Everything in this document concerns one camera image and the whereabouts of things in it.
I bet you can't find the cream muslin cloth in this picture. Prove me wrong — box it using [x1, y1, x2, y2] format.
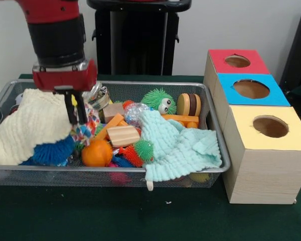
[0, 88, 75, 166]

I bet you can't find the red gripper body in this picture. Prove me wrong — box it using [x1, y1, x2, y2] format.
[32, 59, 98, 92]

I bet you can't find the green and orange spiky caterpillar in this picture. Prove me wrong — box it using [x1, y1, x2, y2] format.
[119, 140, 155, 168]

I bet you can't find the clear glitter ball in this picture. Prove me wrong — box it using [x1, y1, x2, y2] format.
[124, 102, 151, 126]

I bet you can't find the wooden box with three holes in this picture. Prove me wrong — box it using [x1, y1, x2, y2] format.
[203, 49, 301, 205]

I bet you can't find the clear mesh bin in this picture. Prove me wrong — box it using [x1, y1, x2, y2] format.
[0, 79, 232, 189]

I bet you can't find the multicoloured knotted rope toy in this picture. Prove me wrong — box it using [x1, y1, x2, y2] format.
[71, 96, 101, 148]

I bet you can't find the wooden striped burger toy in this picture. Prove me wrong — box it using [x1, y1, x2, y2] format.
[177, 92, 202, 116]

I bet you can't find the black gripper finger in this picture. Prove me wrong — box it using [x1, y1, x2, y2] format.
[64, 90, 77, 126]
[73, 90, 88, 125]

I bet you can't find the mint green muslin cloth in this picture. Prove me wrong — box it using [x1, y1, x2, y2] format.
[137, 110, 223, 192]

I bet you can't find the ridged wooden block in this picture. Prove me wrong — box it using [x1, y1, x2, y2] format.
[106, 125, 141, 148]

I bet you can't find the small orange basketball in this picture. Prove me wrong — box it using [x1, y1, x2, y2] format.
[81, 140, 114, 168]

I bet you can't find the green spiky ball with eyes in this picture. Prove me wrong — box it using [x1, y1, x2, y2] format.
[140, 87, 178, 115]

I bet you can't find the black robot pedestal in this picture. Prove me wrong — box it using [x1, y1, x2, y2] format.
[86, 0, 193, 76]

